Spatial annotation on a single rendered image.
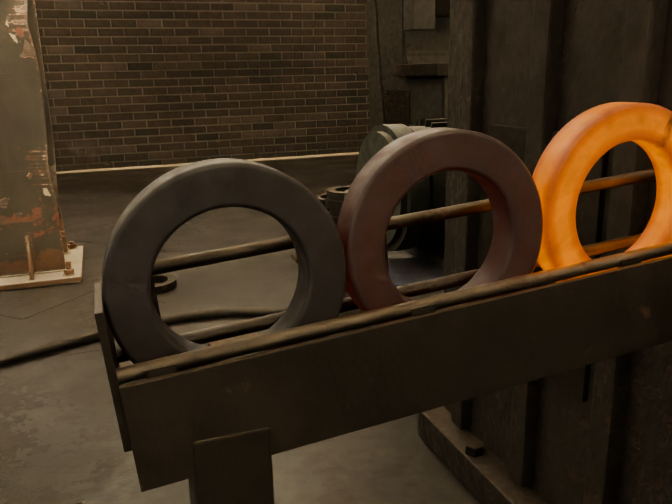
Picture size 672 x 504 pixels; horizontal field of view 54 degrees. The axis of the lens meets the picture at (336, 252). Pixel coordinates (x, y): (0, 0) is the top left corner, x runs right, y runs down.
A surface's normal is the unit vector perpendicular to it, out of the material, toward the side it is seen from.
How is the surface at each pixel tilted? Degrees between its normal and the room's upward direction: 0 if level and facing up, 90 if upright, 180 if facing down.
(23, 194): 90
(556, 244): 90
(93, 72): 90
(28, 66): 93
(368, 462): 0
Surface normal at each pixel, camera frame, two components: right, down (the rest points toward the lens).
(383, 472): -0.02, -0.96
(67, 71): 0.34, 0.24
